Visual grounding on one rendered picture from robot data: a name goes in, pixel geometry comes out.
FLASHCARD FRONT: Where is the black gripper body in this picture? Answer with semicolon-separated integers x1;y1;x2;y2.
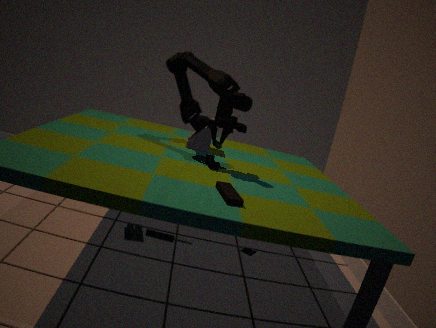
196;105;247;133

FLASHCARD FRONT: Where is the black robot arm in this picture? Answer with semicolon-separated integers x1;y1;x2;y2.
167;52;253;133

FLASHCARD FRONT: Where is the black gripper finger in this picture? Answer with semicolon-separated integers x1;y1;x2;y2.
219;128;234;145
207;125;218;146

